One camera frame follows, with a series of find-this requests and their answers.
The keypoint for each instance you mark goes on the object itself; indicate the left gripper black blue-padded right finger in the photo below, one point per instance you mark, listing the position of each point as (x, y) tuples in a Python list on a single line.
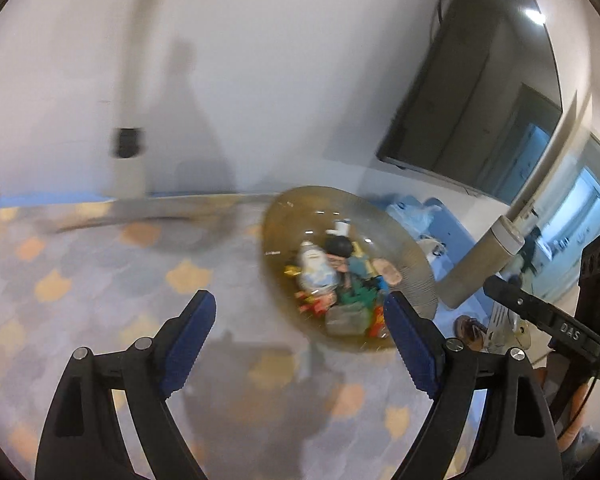
[(515, 436)]

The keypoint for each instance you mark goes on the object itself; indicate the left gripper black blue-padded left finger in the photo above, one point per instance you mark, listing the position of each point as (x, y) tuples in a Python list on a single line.
[(81, 437)]

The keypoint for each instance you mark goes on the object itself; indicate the pink object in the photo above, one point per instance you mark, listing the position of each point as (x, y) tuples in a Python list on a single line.
[(387, 271)]

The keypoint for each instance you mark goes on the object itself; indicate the red cartoon boy figurine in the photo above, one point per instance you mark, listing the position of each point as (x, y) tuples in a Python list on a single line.
[(336, 247)]

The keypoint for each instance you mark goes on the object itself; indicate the clear bag with white cable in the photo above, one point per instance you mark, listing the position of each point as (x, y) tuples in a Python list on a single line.
[(316, 276)]

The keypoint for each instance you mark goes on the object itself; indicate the red rectangular box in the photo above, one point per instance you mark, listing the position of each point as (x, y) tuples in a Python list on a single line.
[(378, 328)]

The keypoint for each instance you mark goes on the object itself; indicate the person's right hand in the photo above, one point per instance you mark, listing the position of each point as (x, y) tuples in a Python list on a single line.
[(575, 415)]

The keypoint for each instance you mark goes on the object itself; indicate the beige cylindrical tube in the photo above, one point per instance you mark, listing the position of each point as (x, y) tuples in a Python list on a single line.
[(487, 257)]

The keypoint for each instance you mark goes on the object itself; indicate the ginkgo pattern table mat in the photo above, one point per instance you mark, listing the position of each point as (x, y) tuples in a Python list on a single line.
[(266, 399)]

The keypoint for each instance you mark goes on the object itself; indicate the amber ribbed glass bowl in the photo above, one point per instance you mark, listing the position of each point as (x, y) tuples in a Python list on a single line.
[(312, 213)]

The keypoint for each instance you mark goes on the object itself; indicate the black wall-mounted monitor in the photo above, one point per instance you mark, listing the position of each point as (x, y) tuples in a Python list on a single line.
[(485, 103)]

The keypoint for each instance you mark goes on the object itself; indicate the black wall socket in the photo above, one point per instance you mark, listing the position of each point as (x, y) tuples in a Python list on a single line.
[(128, 143)]

